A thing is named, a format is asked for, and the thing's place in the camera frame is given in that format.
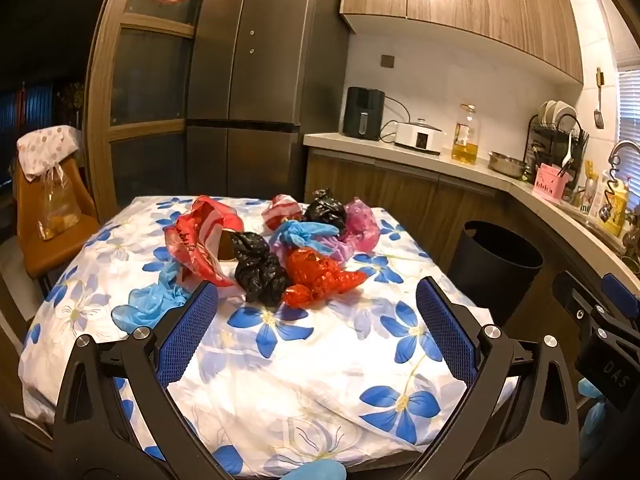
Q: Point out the person's right hand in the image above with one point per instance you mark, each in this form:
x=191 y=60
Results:
x=594 y=410

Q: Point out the cooking oil bottle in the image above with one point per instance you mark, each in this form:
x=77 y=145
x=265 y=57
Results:
x=464 y=140

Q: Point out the magenta plastic bag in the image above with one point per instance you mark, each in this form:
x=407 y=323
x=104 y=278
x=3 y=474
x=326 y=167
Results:
x=362 y=225

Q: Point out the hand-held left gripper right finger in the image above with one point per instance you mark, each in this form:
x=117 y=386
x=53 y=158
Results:
x=445 y=330

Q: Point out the black air fryer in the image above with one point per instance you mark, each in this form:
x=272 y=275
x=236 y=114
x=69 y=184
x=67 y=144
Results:
x=362 y=112

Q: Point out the window blinds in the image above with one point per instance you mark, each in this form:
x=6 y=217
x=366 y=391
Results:
x=630 y=110

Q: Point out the light blue plastic bag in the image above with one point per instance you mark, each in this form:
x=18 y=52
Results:
x=145 y=305

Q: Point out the white plate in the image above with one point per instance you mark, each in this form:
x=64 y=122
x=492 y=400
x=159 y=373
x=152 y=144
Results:
x=546 y=110
x=564 y=111

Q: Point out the white rice cooker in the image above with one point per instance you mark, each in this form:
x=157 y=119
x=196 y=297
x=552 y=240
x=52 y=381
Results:
x=417 y=137

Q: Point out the wooden glass door cabinet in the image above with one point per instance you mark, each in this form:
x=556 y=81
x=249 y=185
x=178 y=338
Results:
x=150 y=75

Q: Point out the orange chair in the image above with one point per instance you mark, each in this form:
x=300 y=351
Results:
x=60 y=255

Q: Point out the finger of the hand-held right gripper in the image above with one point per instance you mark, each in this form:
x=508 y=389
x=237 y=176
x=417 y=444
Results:
x=575 y=302
x=622 y=290

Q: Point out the small red white plastic bag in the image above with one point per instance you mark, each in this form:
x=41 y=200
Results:
x=280 y=210

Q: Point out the dark grey refrigerator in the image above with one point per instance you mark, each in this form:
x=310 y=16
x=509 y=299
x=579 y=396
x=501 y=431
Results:
x=250 y=85

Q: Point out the polka dot cloth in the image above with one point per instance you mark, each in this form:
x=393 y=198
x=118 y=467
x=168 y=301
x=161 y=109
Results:
x=47 y=147

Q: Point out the pink utensil holder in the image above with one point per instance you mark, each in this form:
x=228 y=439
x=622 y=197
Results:
x=549 y=185

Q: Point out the brown round container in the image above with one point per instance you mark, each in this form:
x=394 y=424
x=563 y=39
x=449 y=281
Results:
x=227 y=249

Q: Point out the lilac plastic bag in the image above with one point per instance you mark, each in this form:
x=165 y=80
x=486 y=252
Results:
x=331 y=251

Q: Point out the person's left hand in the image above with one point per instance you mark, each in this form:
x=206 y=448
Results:
x=317 y=471

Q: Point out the wooden wall cabinets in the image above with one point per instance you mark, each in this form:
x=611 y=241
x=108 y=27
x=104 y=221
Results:
x=475 y=5

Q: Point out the brown wall socket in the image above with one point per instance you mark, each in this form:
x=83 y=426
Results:
x=387 y=60

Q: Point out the black dish rack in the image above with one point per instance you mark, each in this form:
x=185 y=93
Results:
x=542 y=142

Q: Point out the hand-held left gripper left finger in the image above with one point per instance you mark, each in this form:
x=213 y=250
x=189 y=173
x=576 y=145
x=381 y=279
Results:
x=187 y=330

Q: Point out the large red white plastic bag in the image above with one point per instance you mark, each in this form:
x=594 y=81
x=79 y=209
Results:
x=200 y=240

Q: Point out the black trash bin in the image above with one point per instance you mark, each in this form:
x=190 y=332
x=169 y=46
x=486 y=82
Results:
x=480 y=280

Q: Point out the white ladle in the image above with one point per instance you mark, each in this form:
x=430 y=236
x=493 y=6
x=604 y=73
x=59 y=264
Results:
x=567 y=152

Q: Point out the drink can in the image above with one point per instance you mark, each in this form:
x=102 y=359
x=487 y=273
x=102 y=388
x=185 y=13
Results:
x=585 y=204

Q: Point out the clear bag of oranges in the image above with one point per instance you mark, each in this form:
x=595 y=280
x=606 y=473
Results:
x=59 y=210

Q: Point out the kitchen counter with wooden cabinets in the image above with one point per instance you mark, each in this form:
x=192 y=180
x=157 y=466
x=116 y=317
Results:
x=400 y=185

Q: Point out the black plastic bag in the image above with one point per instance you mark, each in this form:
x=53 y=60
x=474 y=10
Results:
x=257 y=270
x=322 y=212

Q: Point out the metal bowl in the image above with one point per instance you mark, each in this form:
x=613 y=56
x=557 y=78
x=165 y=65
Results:
x=506 y=165

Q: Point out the yellow detergent bottle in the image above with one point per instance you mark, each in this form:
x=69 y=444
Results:
x=616 y=212

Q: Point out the hanging metal spatula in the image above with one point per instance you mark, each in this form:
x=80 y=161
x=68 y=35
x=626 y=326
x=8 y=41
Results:
x=598 y=115

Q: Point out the floral white blue tablecloth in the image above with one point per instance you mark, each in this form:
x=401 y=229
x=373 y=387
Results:
x=300 y=385

